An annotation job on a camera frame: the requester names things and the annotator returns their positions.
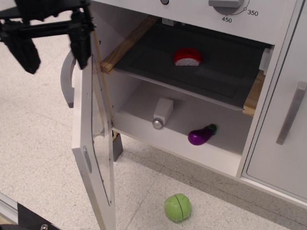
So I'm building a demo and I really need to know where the black base plate with screw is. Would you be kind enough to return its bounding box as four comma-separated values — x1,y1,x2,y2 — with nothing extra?
17,203,60,230

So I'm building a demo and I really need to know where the small round oven button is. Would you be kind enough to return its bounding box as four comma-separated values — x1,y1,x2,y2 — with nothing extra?
160,0,169,5

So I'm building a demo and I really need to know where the grey cabinet leg foot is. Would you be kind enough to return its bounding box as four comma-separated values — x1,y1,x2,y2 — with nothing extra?
113,133,123,162

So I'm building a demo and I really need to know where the white block with silver knob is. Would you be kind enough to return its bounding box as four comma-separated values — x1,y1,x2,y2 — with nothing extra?
152,98,174,129

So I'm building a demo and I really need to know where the white oven door with window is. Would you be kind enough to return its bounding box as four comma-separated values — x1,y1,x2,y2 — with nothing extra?
71,57,116,230

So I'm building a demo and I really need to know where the grey oven door handle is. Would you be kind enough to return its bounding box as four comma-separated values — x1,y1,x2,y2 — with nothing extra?
60,50,76,108

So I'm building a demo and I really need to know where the white toy kitchen cabinet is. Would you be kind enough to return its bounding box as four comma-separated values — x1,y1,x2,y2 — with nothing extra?
91,0,307,207

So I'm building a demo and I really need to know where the purple toy eggplant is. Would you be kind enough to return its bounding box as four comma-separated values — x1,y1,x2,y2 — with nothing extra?
188,124,217,146

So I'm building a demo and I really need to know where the dark grey oven tray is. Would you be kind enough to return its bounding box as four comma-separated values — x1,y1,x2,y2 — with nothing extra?
115,22,269,110

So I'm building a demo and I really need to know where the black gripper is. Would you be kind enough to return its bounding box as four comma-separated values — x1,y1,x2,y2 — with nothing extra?
0,0,95,74

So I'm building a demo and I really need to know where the green toy cabbage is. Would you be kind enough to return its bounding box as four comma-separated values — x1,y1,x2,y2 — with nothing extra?
164,193,191,222

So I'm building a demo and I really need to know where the grey temperature dial knob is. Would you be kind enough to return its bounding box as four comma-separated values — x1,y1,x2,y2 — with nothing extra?
208,0,244,15

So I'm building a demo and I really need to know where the silver cabinet door handle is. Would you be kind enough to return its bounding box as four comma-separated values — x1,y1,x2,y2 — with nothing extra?
276,81,307,145

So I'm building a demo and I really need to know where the aluminium frame rail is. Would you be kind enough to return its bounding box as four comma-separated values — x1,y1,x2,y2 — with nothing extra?
0,193,18,224

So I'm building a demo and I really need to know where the white right cabinet door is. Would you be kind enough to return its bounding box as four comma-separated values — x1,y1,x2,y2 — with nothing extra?
243,1,307,202

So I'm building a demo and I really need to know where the red white toy sushi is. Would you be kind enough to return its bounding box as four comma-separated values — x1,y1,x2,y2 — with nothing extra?
173,47,202,66

